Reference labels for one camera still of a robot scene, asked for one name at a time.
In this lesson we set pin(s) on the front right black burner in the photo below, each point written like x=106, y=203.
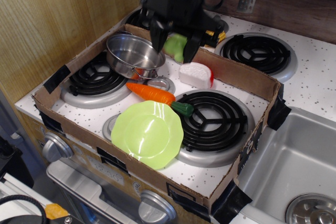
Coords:
x=216, y=131

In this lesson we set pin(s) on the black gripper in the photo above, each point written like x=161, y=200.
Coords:
x=185, y=17

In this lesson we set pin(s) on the metal sink drain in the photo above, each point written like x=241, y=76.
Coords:
x=310, y=208

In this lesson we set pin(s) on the back left black burner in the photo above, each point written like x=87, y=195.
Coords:
x=136, y=18

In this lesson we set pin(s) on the black burner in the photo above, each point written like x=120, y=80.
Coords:
x=216, y=131
x=95, y=85
x=263, y=52
x=136, y=18

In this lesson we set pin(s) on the brown cardboard fence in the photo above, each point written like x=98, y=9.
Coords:
x=203, y=186

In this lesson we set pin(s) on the back right black burner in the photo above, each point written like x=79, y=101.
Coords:
x=263, y=52

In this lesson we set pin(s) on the orange toy carrot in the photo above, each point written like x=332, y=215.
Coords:
x=149, y=93

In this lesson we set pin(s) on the right silver stove knob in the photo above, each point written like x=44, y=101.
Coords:
x=155, y=209

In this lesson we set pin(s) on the grey plastic sink basin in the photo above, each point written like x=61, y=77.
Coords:
x=296, y=159

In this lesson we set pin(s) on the silver oven door handle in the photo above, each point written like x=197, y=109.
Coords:
x=85, y=190

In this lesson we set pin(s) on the silver stove knob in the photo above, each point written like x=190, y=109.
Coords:
x=155, y=209
x=55, y=148

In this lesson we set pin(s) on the light green plastic plate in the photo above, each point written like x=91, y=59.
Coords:
x=150, y=132

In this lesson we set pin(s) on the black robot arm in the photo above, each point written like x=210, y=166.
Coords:
x=184, y=17

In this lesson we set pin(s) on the yellow toy corn cob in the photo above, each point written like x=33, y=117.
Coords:
x=219, y=39

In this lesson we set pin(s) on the light green toy broccoli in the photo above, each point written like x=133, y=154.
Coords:
x=174, y=46

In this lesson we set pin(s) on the white red toy cheese wedge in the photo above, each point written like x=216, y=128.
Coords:
x=196, y=74

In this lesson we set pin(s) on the front left black burner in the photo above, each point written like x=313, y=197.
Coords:
x=95, y=85

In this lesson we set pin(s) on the left silver stove knob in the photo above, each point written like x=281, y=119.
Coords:
x=55, y=148

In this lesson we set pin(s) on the orange yellow object bottom left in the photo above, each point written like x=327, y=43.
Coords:
x=55, y=211

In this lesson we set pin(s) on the small steel pan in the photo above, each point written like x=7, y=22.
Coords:
x=133, y=57

